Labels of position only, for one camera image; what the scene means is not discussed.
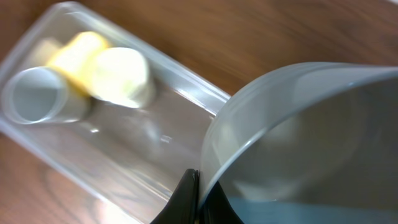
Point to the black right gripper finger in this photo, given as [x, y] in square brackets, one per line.
[182, 205]

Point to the white plastic cup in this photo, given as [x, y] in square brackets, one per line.
[121, 76]

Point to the grey plastic bowl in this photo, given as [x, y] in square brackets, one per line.
[312, 142]

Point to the yellow plastic cup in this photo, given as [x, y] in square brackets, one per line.
[73, 60]

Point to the grey plastic cup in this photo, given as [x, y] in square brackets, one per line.
[41, 95]

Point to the clear plastic storage box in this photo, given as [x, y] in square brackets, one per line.
[132, 158]

